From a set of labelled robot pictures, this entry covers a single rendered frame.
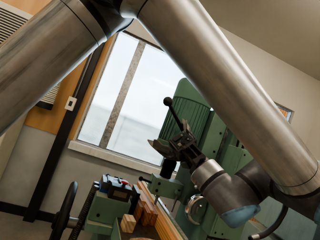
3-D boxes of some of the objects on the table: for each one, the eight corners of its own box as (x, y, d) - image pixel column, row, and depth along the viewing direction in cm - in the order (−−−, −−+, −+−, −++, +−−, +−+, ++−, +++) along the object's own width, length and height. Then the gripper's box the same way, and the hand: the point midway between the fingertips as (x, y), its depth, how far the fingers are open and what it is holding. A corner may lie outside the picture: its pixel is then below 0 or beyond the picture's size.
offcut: (120, 224, 68) (124, 213, 69) (129, 225, 70) (133, 215, 70) (123, 232, 64) (127, 220, 65) (132, 233, 66) (136, 222, 66)
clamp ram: (112, 201, 83) (120, 181, 84) (129, 205, 85) (136, 185, 86) (114, 212, 75) (123, 189, 75) (132, 215, 77) (140, 194, 77)
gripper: (228, 142, 56) (186, 103, 68) (172, 181, 51) (137, 132, 63) (225, 156, 63) (187, 119, 75) (175, 192, 58) (143, 146, 70)
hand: (165, 129), depth 71 cm, fingers closed on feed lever, 14 cm apart
